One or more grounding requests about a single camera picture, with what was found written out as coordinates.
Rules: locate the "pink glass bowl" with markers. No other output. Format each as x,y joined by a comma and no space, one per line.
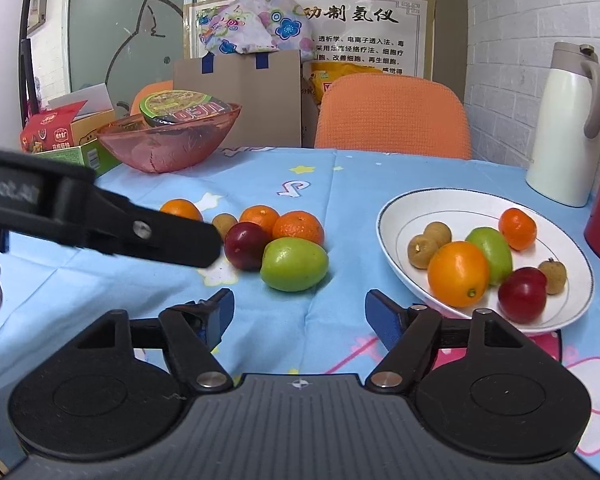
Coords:
170,147

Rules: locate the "white plate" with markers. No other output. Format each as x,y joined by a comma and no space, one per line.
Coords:
460,207

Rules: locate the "framed calligraphy poster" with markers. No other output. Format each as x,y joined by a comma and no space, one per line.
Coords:
365,30

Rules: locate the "white thermos flask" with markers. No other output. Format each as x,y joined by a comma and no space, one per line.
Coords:
562,135

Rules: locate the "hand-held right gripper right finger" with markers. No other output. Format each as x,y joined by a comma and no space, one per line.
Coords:
382,317

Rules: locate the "red snack packet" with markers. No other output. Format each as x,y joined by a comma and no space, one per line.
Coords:
50,130

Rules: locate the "blue printed tablecloth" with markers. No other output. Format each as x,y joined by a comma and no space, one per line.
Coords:
305,185

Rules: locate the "orange chair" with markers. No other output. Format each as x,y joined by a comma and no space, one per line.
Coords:
390,115
150,92

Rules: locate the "cardboard box with blue tape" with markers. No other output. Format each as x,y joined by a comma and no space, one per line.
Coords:
245,105

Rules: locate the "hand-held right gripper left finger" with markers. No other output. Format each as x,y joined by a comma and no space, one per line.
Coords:
220,312

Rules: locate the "yellow paper box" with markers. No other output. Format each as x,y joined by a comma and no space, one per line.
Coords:
92,127

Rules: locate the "instant noodle cup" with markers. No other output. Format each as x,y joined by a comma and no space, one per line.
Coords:
180,107

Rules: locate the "green jujube fruit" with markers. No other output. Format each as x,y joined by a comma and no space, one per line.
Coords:
294,264
492,250

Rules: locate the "oval smooth orange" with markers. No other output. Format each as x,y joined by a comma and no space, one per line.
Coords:
458,273

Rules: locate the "yellow plastic bag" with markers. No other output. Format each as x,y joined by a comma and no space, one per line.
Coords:
330,75

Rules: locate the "green cardboard box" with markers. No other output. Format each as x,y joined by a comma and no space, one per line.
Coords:
92,155

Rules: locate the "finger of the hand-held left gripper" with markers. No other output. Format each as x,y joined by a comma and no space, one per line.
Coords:
175,240

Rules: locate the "round orange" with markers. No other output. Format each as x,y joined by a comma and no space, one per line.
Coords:
181,209

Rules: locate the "black metal frame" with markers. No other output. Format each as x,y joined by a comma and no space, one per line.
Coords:
27,60

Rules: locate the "red plum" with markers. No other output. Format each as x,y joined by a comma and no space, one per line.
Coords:
522,295
245,246

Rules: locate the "white card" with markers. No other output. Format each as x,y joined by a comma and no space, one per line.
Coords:
87,97

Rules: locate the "floral cloth bundle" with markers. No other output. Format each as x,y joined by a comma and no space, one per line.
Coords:
255,22

